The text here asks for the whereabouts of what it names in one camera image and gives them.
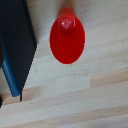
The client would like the red plastic cup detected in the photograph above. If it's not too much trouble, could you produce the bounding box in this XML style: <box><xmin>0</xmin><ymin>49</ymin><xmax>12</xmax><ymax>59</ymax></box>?
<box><xmin>49</xmin><ymin>7</ymin><xmax>86</xmax><ymax>65</ymax></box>

